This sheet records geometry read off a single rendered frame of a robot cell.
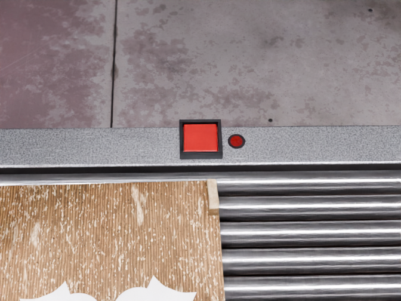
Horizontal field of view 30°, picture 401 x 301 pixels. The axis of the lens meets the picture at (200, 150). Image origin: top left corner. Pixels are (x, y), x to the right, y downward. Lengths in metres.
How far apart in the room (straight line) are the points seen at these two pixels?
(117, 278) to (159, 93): 1.44
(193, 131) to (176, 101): 1.21
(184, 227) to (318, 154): 0.29
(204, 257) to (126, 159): 0.24
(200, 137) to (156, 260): 0.25
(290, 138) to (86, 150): 0.37
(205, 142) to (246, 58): 1.37
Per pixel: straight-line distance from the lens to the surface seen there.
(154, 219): 1.24
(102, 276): 1.20
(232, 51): 2.70
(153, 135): 1.35
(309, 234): 1.27
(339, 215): 1.31
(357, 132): 1.40
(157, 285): 1.18
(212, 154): 1.32
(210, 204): 1.23
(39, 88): 2.62
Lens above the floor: 2.03
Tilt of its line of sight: 57 degrees down
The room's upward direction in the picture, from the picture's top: 3 degrees clockwise
